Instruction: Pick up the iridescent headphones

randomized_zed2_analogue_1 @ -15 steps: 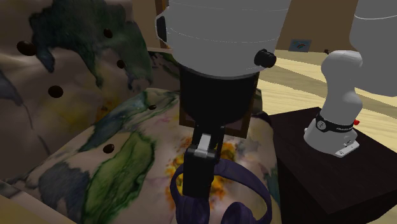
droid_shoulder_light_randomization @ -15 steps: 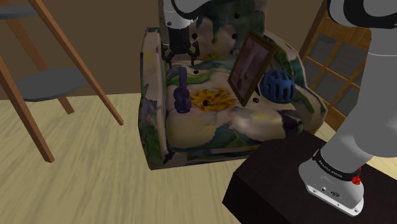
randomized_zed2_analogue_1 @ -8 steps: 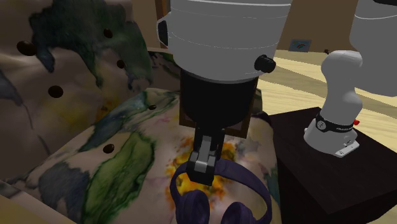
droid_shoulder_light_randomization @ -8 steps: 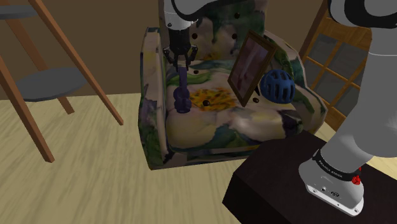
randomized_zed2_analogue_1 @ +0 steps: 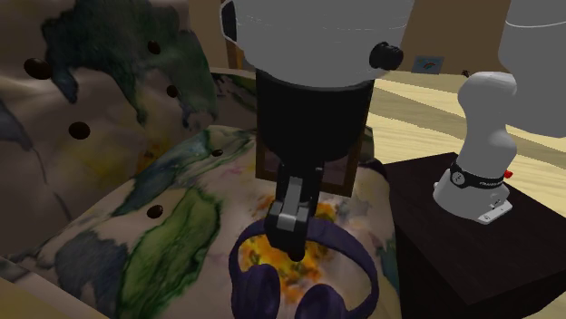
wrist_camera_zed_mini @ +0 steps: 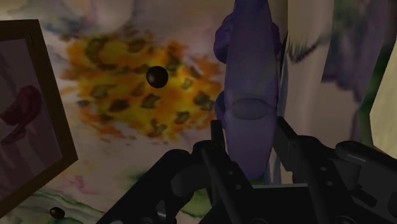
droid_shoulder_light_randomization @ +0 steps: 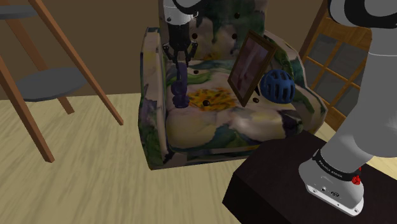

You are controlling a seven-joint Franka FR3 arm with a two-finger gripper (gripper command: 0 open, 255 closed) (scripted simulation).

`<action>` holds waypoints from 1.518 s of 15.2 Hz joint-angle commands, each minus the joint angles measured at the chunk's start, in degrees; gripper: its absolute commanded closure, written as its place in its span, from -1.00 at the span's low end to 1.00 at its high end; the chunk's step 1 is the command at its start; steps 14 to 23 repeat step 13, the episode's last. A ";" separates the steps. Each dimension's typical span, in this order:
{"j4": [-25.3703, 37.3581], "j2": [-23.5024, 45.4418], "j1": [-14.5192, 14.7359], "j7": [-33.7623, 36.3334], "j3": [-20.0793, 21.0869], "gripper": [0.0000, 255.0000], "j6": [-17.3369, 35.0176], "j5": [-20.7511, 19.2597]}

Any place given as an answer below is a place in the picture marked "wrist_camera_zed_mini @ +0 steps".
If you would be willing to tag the dark brown framed picture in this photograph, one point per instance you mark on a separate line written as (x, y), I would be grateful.
(28, 124)

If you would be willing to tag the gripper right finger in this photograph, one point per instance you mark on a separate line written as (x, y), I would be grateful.
(341, 173)

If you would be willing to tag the floral painted chest of drawers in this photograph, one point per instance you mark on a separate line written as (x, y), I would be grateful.
(124, 149)

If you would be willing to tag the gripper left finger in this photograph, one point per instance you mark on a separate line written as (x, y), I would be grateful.
(186, 173)

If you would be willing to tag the purple figure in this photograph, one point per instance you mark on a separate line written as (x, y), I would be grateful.
(249, 62)

